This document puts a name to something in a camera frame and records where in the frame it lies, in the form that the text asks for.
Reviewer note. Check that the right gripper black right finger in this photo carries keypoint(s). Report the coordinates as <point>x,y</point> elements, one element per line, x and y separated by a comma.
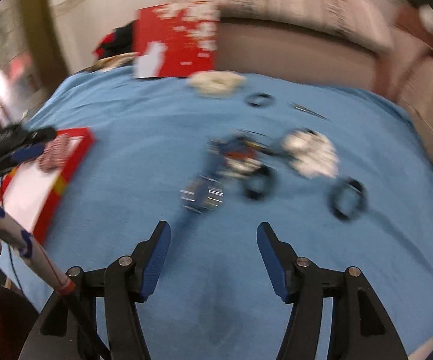
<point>298,286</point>

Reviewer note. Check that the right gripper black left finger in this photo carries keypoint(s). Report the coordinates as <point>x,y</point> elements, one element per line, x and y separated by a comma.
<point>130,280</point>

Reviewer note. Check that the red white checkered scrunchie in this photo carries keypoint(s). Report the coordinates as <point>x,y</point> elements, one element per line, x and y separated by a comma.
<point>55,154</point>

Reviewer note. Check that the thick black scrunchie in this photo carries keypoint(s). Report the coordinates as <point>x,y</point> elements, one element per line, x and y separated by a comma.
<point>260,183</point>

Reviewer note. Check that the watch with striped strap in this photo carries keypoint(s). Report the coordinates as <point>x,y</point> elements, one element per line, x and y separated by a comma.
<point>205,192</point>

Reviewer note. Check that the white dotted scrunchie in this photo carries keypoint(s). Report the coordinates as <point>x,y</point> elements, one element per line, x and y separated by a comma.
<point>311,154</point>

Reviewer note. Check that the red jewelry box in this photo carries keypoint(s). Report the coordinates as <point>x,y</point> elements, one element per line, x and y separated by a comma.
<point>32,196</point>

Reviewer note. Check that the blue blanket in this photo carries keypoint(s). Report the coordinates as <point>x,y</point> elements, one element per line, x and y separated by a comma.
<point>214,299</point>

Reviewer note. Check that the black red clothing pile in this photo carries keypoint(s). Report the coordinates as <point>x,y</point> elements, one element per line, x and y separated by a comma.
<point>118,42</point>

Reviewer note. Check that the silver hair clip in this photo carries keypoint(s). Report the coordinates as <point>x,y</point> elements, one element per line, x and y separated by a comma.
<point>304,109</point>

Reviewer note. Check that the cream scrunchie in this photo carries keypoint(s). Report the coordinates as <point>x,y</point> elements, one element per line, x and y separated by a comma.
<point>218,84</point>

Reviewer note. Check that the red floral box lid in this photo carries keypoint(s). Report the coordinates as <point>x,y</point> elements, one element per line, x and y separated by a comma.
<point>175,39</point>

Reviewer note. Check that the pink headboard cushion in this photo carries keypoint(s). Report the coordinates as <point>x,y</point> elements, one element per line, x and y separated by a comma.
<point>292,53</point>

